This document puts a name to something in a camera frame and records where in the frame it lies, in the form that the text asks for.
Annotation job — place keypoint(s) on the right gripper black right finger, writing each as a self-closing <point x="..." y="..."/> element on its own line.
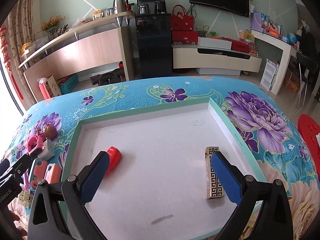
<point x="274" y="220"/>

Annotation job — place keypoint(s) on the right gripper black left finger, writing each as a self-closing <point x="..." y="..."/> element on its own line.
<point x="46" y="219"/>

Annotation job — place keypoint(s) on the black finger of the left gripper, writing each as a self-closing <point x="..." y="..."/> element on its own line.
<point x="20" y="166"/>
<point x="4" y="165"/>

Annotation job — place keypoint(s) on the magenta lighter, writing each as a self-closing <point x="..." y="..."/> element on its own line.
<point x="26" y="182"/>

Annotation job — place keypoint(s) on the cream hair claw clip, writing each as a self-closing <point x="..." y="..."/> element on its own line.
<point x="25" y="198"/>

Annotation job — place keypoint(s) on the orange blue naer toy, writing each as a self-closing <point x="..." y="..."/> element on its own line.
<point x="37" y="172"/>

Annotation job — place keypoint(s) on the pink kids smartwatch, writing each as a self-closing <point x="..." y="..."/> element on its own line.
<point x="35" y="145"/>

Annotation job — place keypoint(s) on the orange carrot knife toy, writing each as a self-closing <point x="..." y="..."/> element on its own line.
<point x="53" y="173"/>

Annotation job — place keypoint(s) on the brown pink puppy figurine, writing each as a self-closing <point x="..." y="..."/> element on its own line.
<point x="49" y="132"/>

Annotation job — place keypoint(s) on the gold black patterned lighter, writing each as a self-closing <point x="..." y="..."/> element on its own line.
<point x="214" y="187"/>

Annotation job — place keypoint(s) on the red white glue bottle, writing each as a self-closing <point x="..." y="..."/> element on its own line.
<point x="114" y="158"/>

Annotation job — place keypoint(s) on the white square charger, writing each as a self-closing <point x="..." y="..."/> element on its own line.
<point x="47" y="151"/>

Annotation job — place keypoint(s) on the red gift bag on floor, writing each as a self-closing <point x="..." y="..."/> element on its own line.
<point x="49" y="87"/>

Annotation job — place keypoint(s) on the teal storage crate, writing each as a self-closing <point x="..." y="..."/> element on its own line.
<point x="67" y="84"/>

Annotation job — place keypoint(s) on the floral blue tablecloth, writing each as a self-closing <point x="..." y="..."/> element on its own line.
<point x="263" y="124"/>

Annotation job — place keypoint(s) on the red plastic stool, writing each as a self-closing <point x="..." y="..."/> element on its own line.
<point x="309" y="129"/>

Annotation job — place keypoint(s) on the teal shallow cardboard tray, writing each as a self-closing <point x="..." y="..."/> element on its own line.
<point x="159" y="188"/>

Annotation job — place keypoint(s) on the red hanging knot decoration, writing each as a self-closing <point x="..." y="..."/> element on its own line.
<point x="7" y="61"/>

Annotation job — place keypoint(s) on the black bag on floor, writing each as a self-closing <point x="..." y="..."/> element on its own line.
<point x="115" y="76"/>

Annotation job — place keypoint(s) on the yellow flower bouquet vase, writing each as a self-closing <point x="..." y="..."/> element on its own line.
<point x="50" y="27"/>

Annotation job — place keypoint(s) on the wooden shelf desk unit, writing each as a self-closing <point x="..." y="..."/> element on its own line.
<point x="106" y="47"/>

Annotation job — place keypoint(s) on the black metal chair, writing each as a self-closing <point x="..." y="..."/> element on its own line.
<point x="301" y="68"/>

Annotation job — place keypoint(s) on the white side desk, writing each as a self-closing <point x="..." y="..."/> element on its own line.
<point x="287" y="52"/>

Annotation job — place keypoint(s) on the white tv stand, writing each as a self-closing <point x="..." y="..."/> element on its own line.
<point x="214" y="60"/>

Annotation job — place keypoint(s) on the blue globe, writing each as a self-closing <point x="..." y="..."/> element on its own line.
<point x="292" y="39"/>

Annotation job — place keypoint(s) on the white flat box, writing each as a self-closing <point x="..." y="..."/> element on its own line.
<point x="214" y="42"/>

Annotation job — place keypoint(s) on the black water dispenser cabinet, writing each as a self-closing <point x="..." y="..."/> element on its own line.
<point x="154" y="39"/>

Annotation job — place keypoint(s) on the steel thermos jug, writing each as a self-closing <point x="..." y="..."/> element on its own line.
<point x="120" y="6"/>

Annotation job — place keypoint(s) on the red gift box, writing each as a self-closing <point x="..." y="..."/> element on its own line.
<point x="184" y="37"/>

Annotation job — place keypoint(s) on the red handbag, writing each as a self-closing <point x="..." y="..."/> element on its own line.
<point x="181" y="21"/>

